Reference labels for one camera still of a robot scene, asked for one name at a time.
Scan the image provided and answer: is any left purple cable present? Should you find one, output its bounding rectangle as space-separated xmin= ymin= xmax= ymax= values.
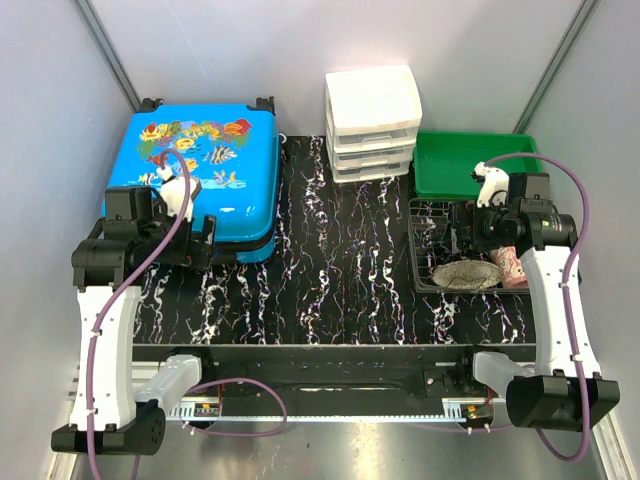
xmin=84 ymin=147 xmax=289 ymax=480

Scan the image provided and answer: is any green plastic tray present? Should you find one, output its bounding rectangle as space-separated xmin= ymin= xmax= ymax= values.
xmin=413 ymin=131 xmax=538 ymax=200

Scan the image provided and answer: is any black wire basket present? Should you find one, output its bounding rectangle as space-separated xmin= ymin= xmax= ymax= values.
xmin=407 ymin=197 xmax=582 ymax=295

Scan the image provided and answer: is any blue fish-print suitcase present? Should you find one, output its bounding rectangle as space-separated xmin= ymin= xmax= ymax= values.
xmin=109 ymin=97 xmax=280 ymax=263

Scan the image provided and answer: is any speckled grey plate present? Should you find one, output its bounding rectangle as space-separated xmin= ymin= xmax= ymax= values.
xmin=432 ymin=259 xmax=502 ymax=290

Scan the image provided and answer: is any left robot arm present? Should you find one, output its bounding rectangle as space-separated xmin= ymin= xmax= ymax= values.
xmin=51 ymin=186 xmax=216 ymax=457

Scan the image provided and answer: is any white plastic drawer unit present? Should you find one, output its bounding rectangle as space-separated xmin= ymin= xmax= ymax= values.
xmin=325 ymin=65 xmax=422 ymax=183

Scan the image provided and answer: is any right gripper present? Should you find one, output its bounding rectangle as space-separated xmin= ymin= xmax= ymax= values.
xmin=440 ymin=197 xmax=518 ymax=253

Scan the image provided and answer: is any pink patterned cup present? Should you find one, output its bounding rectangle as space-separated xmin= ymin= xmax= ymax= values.
xmin=490 ymin=246 xmax=528 ymax=289

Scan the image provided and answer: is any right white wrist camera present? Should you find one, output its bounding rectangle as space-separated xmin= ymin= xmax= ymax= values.
xmin=472 ymin=162 xmax=509 ymax=208

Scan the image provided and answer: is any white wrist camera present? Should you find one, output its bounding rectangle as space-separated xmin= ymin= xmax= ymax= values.
xmin=472 ymin=162 xmax=509 ymax=208
xmin=156 ymin=165 xmax=202 ymax=222

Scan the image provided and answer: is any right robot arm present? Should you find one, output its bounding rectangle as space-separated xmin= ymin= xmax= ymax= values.
xmin=451 ymin=164 xmax=620 ymax=432

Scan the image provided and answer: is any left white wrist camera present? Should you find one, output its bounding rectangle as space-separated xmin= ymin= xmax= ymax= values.
xmin=156 ymin=165 xmax=202 ymax=222

